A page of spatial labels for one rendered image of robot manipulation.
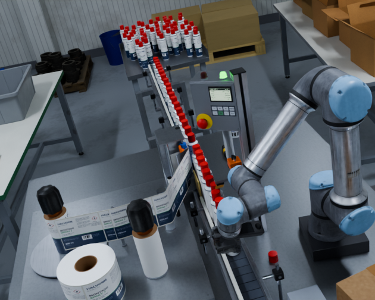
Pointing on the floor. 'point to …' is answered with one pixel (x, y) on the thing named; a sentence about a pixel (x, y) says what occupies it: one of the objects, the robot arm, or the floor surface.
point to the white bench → (9, 163)
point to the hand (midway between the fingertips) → (234, 247)
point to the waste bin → (112, 46)
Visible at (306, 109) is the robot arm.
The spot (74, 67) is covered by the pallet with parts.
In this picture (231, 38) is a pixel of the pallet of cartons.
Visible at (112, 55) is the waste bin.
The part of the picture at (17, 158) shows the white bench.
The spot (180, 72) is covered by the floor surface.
